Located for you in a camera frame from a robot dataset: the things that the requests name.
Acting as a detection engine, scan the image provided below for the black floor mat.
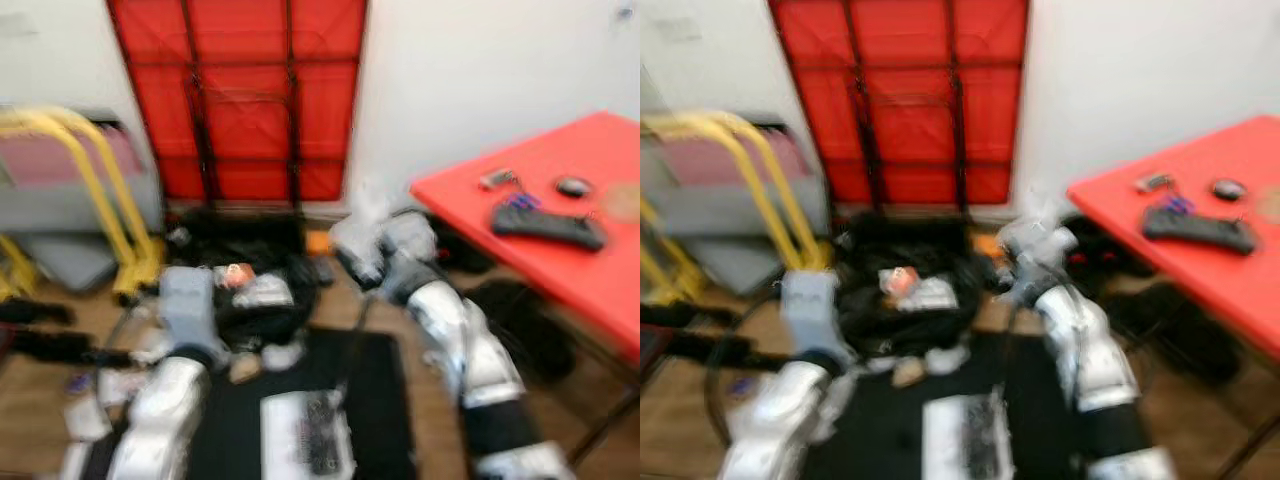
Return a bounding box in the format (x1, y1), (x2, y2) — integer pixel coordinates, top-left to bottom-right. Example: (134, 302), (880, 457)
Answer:
(85, 325), (416, 480)
(800, 330), (1151, 480)

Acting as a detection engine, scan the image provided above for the white printed plastic packet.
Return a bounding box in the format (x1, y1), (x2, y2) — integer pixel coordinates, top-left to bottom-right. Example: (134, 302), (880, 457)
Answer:
(240, 275), (296, 309)
(905, 280), (959, 313)

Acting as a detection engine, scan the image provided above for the black rubbish bag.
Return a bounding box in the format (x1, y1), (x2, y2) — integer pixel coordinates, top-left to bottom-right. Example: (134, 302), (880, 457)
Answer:
(835, 225), (991, 359)
(165, 225), (321, 351)

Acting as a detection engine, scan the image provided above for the black platform hand trolley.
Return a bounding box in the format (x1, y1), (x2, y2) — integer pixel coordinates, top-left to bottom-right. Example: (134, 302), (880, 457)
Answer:
(175, 88), (313, 246)
(840, 75), (976, 251)

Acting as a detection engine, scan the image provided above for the black weight plate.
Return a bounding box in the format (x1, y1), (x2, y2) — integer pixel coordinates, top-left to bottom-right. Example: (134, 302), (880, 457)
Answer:
(465, 280), (576, 386)
(1110, 285), (1241, 386)

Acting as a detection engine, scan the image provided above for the red folded plastic table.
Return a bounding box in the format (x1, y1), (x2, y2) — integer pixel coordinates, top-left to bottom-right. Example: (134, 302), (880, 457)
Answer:
(105, 0), (369, 206)
(765, 0), (1031, 206)

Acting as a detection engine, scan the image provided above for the grey folded exercise mat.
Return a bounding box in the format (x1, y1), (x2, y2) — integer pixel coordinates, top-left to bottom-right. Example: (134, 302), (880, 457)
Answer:
(20, 235), (126, 291)
(690, 238), (796, 296)

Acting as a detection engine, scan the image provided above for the dark metal table leg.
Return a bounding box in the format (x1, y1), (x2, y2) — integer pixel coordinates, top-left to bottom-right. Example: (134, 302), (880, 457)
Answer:
(1215, 410), (1280, 480)
(568, 385), (641, 471)

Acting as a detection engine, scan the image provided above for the white printed card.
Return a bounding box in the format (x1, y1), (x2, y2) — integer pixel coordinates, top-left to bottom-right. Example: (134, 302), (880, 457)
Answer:
(65, 395), (116, 441)

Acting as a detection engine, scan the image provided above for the grey rolled exercise mat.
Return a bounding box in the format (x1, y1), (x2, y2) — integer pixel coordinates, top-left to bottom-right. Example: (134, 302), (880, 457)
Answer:
(0, 180), (166, 236)
(640, 185), (831, 239)

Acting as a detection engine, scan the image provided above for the pink foam mat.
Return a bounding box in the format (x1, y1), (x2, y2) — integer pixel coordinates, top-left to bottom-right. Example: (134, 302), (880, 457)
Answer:
(0, 130), (141, 186)
(655, 140), (801, 186)

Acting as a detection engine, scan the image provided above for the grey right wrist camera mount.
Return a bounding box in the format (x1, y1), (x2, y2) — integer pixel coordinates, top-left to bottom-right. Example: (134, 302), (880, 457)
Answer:
(1000, 225), (1076, 286)
(375, 212), (438, 281)

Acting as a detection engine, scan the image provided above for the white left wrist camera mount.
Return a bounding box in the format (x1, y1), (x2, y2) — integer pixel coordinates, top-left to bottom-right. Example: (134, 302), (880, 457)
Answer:
(780, 270), (849, 351)
(160, 265), (221, 351)

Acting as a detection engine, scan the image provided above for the yellow metal dip bar frame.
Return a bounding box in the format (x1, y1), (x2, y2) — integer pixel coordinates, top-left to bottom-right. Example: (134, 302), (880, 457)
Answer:
(640, 110), (833, 306)
(0, 105), (166, 301)

